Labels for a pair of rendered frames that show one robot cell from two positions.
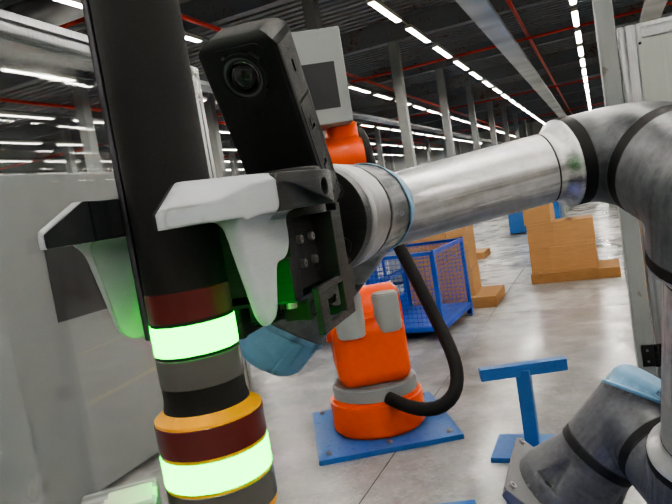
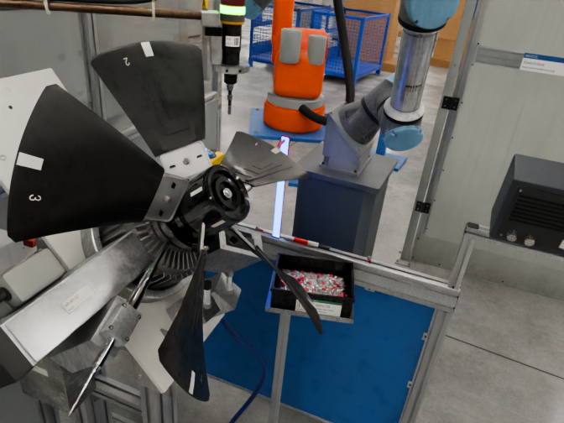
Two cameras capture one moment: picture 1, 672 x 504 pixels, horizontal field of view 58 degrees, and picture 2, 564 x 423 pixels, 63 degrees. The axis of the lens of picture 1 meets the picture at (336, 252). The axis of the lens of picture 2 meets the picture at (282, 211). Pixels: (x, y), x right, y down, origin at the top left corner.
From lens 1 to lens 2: 0.64 m
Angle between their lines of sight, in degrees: 24
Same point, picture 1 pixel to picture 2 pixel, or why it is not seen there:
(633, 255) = (460, 40)
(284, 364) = (248, 13)
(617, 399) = (386, 86)
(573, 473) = (358, 113)
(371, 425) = (286, 122)
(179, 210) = not seen: outside the picture
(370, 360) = (296, 80)
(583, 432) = (368, 97)
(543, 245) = (448, 37)
